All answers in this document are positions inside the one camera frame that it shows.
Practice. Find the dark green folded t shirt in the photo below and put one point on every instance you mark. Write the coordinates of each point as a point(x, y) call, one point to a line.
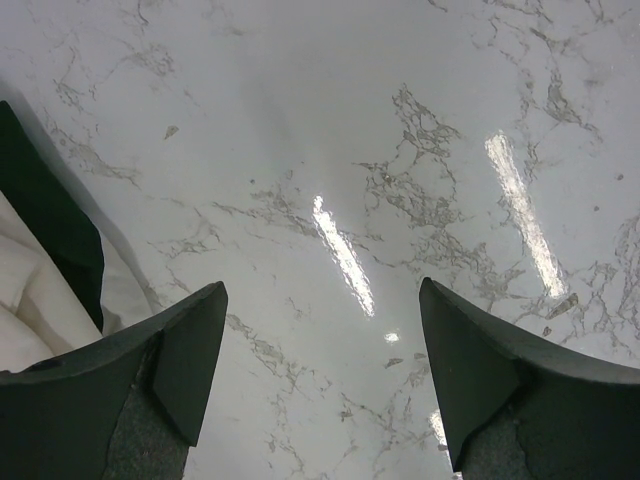
point(49, 211)

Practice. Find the cream folded t shirt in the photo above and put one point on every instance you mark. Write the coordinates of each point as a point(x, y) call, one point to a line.
point(41, 317)

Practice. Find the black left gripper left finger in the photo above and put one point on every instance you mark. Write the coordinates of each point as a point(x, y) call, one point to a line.
point(129, 406)

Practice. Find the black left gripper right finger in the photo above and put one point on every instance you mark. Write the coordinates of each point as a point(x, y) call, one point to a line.
point(517, 406)

